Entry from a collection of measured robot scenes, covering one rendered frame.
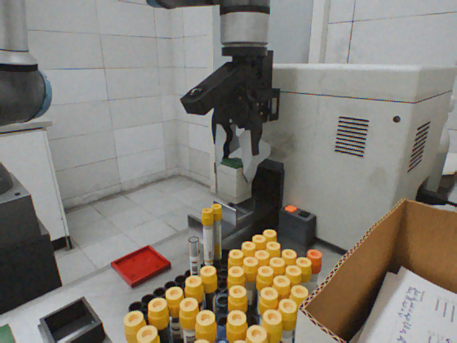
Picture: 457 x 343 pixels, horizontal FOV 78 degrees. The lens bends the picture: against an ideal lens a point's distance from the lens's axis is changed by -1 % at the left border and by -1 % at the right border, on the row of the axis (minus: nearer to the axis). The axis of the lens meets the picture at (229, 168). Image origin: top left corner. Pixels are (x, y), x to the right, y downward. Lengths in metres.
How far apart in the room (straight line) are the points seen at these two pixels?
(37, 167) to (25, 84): 1.33
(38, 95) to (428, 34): 1.63
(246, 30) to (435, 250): 0.37
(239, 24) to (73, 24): 2.30
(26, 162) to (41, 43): 0.97
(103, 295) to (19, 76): 0.45
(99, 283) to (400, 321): 0.38
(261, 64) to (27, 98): 0.47
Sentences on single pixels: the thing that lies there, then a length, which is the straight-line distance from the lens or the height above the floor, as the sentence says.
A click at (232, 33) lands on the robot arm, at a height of 1.22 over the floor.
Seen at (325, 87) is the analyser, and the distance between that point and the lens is 0.48.
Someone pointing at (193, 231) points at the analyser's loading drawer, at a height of 0.91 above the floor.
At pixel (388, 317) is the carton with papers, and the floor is 0.94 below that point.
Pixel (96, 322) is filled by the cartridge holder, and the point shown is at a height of 0.91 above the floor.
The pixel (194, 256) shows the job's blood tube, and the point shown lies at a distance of 0.36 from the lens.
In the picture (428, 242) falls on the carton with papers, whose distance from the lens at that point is 0.42.
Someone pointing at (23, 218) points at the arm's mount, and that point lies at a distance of 0.63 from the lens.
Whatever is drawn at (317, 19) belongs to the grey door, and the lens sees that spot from 1.95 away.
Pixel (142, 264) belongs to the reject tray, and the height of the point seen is 0.88.
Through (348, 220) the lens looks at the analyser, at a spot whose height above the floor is 0.94.
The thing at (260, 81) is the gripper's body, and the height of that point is 1.15.
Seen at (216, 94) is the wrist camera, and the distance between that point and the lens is 0.42.
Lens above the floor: 1.18
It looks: 20 degrees down
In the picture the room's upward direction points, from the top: straight up
